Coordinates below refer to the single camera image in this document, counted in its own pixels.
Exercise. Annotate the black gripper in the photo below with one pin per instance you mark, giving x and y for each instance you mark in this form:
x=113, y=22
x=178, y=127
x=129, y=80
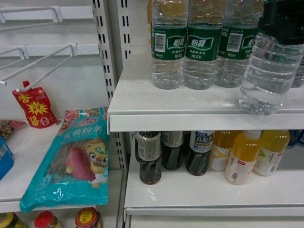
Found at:
x=283, y=20

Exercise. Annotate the clear water bottle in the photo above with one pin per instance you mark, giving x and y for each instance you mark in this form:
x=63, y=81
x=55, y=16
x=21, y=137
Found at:
x=269, y=74

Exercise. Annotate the water bottle green label right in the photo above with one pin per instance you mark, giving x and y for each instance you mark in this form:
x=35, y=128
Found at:
x=236, y=41

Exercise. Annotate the water bottle green label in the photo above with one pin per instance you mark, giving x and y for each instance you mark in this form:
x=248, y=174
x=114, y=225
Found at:
x=236, y=41
x=203, y=34
x=169, y=33

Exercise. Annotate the water bottle green label middle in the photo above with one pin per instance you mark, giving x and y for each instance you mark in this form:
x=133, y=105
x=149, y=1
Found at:
x=203, y=34

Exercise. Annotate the water bottle green label left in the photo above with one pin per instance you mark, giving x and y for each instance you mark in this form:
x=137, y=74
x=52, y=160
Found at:
x=169, y=33

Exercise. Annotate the white slotted shelf upright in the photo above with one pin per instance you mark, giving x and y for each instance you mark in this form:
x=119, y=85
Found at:
x=107, y=59

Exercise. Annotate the white shelf board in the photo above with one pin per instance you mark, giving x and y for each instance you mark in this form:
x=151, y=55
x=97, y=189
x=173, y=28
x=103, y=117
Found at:
x=29, y=146
x=179, y=193
x=137, y=105

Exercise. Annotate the white lower shelf board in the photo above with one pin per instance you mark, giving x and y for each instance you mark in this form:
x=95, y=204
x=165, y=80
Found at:
x=179, y=193

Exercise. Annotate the white left shelf board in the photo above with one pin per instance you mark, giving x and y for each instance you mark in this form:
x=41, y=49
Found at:
x=29, y=146

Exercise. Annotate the yellow drink bottle right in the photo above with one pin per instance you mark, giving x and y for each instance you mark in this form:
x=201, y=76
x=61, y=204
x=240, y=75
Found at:
x=273, y=146

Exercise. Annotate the yellow drink bottle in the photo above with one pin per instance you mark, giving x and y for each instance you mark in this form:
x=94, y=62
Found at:
x=273, y=146
x=221, y=148
x=243, y=156

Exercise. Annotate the yellow drink bottle front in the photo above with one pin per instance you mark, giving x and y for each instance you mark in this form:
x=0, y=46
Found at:
x=243, y=156

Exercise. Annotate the yellow drink bottle left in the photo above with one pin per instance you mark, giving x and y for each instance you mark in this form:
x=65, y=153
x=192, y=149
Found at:
x=221, y=148

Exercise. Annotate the oolong tea bottle blue label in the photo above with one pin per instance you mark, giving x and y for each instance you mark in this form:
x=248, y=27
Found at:
x=199, y=150

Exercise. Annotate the dark tea bottle middle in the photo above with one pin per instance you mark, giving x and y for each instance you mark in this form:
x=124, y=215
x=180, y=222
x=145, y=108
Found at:
x=171, y=149

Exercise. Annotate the dark tea bottle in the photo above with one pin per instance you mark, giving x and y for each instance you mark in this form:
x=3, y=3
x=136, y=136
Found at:
x=148, y=151
x=171, y=149

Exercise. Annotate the dark tea bottle front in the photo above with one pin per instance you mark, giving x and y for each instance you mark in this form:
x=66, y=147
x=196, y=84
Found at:
x=148, y=151

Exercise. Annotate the teal noodle snack bag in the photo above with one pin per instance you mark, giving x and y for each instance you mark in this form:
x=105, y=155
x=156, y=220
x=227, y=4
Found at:
x=75, y=168

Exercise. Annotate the red sauce pouch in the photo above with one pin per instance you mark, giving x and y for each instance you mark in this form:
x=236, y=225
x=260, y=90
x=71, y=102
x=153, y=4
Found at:
x=36, y=106

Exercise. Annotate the dark red lid jar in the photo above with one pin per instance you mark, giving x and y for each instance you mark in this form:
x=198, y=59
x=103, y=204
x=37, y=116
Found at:
x=88, y=218

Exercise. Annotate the floral snack packet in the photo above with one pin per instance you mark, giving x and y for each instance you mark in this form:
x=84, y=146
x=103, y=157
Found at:
x=8, y=126

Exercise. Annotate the blue package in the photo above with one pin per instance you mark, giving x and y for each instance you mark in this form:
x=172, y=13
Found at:
x=6, y=159

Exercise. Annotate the red lid sauce jar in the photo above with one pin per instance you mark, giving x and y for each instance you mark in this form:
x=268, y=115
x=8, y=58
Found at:
x=47, y=219

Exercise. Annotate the yellow lid jar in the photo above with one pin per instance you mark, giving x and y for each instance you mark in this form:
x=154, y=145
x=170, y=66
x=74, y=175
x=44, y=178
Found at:
x=11, y=220

